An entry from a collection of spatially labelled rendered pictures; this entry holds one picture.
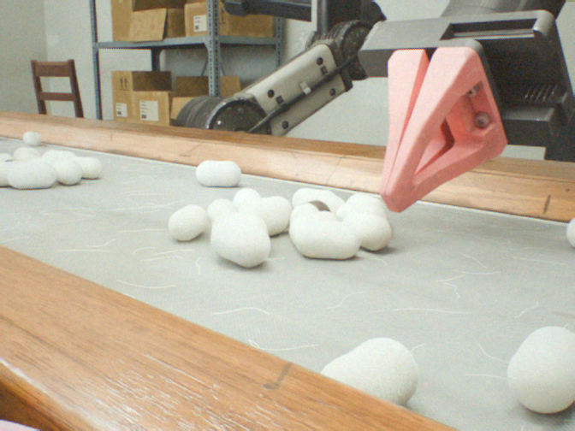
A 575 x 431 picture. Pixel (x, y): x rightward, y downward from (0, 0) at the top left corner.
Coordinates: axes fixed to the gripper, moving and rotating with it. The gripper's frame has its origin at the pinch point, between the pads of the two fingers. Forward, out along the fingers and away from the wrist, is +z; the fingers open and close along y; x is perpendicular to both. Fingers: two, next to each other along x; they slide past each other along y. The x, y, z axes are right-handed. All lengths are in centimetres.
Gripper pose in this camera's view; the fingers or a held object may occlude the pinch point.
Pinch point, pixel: (397, 191)
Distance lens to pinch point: 33.0
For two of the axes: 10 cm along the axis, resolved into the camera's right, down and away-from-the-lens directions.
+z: -5.1, 7.6, -4.0
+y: 7.3, 1.3, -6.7
